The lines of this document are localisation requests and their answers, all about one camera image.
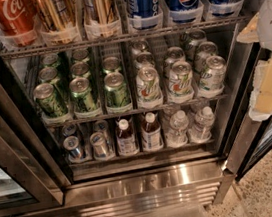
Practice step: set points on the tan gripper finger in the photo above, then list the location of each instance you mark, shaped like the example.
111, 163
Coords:
260, 104
249, 34

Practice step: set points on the clear water bottle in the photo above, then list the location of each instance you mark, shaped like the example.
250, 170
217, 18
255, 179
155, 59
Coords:
202, 124
177, 131

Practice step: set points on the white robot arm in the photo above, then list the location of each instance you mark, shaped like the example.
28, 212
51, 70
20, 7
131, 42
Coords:
259, 30

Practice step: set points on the steel fridge door right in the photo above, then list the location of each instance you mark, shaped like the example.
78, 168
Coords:
245, 141

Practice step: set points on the brown tea bottle right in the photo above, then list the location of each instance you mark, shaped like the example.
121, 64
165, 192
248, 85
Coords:
151, 135

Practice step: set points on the brown tea bottle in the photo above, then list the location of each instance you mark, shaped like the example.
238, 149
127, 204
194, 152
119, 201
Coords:
151, 135
126, 139

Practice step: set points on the brown tea bottle left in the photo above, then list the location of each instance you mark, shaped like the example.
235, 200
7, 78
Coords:
126, 139

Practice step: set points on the steel fridge base grille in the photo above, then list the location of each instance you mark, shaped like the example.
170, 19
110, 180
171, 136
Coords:
141, 193

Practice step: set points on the glass fridge door left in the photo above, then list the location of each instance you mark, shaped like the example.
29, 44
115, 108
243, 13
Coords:
26, 162

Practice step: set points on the white diet soda can right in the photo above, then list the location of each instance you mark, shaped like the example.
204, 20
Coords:
213, 74

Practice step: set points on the white diet soda can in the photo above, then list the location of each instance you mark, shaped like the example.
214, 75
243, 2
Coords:
180, 78
213, 74
148, 84

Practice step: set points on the white diet soda can middle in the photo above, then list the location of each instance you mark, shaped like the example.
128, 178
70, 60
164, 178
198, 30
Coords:
180, 78

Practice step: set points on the white diet soda can left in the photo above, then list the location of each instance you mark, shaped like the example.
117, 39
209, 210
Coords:
148, 84

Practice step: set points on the green soda can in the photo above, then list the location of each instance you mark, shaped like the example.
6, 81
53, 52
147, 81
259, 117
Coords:
50, 75
116, 92
111, 64
81, 69
49, 100
82, 95

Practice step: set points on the green soda can front right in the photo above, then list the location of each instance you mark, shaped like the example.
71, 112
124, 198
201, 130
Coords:
116, 92

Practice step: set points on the green soda can front middle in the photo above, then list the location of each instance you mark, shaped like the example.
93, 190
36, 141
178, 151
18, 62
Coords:
82, 95

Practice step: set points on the silver blue can front right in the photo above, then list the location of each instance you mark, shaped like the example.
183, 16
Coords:
99, 144

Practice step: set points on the silver blue can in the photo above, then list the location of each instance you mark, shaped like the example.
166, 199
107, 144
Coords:
73, 147
99, 144

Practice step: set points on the gold soda can left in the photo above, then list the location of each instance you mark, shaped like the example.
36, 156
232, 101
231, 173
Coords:
57, 19

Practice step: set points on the silver blue can front left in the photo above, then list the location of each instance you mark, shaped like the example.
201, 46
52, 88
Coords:
73, 147

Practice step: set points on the green soda can front left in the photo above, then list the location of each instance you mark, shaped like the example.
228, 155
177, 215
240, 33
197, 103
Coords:
49, 100

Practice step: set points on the red Coca-Cola can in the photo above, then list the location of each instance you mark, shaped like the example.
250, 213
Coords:
17, 21

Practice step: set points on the upper wire shelf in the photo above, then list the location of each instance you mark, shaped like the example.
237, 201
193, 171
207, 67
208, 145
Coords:
36, 51

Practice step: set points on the wire shelf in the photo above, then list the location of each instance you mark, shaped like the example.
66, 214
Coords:
134, 111
36, 51

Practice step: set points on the middle wire shelf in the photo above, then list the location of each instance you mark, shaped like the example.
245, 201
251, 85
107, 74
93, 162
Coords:
134, 111

